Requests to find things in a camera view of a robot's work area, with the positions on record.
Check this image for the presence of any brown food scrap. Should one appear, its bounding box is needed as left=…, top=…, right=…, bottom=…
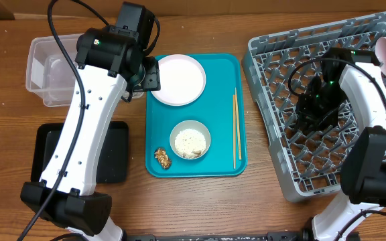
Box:
left=154, top=148, right=172, bottom=169

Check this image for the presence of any teal serving tray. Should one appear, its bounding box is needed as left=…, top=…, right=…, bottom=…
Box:
left=145, top=54, right=247, bottom=178

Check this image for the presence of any grey bowl of rice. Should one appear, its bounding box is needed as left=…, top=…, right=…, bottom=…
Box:
left=170, top=120, right=211, bottom=160

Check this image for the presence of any grey dishwasher rack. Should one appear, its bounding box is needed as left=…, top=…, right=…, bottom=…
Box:
left=242, top=11, right=386, bottom=203

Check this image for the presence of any large white plate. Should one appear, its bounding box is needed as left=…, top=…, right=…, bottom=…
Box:
left=151, top=54, right=206, bottom=106

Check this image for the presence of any clear plastic bin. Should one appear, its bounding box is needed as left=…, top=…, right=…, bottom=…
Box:
left=25, top=33, right=145, bottom=108

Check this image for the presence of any black plastic tray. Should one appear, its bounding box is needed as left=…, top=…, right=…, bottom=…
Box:
left=30, top=121, right=129, bottom=184

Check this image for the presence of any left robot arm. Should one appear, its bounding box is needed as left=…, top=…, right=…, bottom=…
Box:
left=20, top=2, right=161, bottom=241

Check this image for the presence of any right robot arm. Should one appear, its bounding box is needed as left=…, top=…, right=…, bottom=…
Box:
left=295, top=48, right=386, bottom=240

